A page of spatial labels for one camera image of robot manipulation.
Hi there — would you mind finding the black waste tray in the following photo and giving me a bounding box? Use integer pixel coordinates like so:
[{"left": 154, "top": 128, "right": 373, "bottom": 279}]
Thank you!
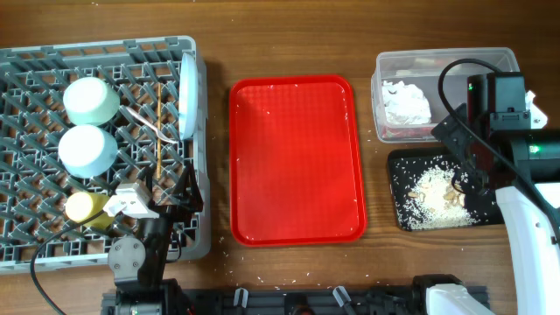
[{"left": 388, "top": 147, "right": 504, "bottom": 232}]

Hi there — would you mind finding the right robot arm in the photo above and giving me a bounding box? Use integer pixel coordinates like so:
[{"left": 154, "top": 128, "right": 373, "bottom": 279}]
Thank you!
[{"left": 431, "top": 104, "right": 559, "bottom": 314}]

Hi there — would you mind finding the green bowl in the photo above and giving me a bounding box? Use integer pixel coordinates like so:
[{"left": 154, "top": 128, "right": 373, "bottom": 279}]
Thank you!
[{"left": 63, "top": 77, "right": 120, "bottom": 126}]

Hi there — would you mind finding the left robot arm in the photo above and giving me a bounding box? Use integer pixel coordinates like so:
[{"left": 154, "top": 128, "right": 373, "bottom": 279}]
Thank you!
[{"left": 101, "top": 163, "right": 204, "bottom": 315}]

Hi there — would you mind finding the wooden chopstick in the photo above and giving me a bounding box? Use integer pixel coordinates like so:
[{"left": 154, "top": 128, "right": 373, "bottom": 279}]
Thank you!
[{"left": 156, "top": 83, "right": 162, "bottom": 180}]

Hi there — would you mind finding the white napkin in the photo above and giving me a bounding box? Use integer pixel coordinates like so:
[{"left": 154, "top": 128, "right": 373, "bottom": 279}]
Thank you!
[{"left": 381, "top": 80, "right": 431, "bottom": 125}]

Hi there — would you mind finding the leftover rice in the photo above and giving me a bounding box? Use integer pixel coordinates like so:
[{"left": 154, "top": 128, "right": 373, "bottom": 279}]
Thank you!
[{"left": 388, "top": 155, "right": 480, "bottom": 231}]

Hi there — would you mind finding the red serving tray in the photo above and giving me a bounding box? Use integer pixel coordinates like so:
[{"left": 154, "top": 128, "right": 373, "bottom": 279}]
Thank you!
[{"left": 228, "top": 74, "right": 368, "bottom": 247}]

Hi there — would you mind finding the clear plastic bin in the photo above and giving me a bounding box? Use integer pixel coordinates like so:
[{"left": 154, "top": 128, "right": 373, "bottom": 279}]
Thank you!
[{"left": 371, "top": 47, "right": 520, "bottom": 144}]

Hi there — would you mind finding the large light blue plate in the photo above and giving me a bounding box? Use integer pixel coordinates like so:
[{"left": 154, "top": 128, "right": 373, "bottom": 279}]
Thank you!
[{"left": 178, "top": 53, "right": 199, "bottom": 140}]

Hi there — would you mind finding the yellow cup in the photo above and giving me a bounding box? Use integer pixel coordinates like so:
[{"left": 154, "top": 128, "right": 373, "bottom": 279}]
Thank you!
[{"left": 65, "top": 192, "right": 114, "bottom": 229}]

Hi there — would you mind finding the white plastic fork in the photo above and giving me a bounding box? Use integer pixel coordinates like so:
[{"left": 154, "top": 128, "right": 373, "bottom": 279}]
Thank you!
[{"left": 125, "top": 107, "right": 178, "bottom": 144}]

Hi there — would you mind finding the small light blue bowl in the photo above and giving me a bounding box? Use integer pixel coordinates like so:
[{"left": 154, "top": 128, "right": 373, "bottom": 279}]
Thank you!
[{"left": 58, "top": 124, "right": 118, "bottom": 179}]

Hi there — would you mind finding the red snack wrapper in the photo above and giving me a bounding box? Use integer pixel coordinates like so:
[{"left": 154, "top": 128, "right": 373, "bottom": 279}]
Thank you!
[{"left": 385, "top": 126, "right": 432, "bottom": 138}]

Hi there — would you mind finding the grey dishwasher rack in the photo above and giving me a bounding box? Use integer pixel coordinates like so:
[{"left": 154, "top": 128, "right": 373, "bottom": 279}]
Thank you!
[{"left": 1, "top": 36, "right": 210, "bottom": 275}]

